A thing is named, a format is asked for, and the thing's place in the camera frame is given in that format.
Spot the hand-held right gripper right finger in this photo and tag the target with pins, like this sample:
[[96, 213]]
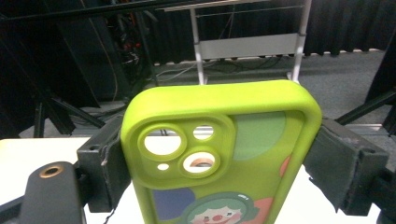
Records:
[[342, 161]]

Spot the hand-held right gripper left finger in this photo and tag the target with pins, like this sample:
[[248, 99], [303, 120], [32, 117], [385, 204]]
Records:
[[99, 168]]

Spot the green cartoon phone case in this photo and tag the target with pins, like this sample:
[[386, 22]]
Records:
[[249, 174]]

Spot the black tripod stand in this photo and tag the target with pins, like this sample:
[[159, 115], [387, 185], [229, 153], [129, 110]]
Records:
[[77, 113], [367, 107]]

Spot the black upright panel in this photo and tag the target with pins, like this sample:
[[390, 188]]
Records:
[[87, 62]]

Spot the black equipment rack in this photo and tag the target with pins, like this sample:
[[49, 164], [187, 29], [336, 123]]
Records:
[[130, 46]]

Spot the black curtain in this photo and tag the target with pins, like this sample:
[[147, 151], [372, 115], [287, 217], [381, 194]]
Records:
[[342, 25]]

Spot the white metal stand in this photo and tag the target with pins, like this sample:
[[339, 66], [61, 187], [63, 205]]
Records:
[[249, 45]]

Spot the metal frame rail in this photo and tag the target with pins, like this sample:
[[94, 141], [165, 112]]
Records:
[[364, 127]]

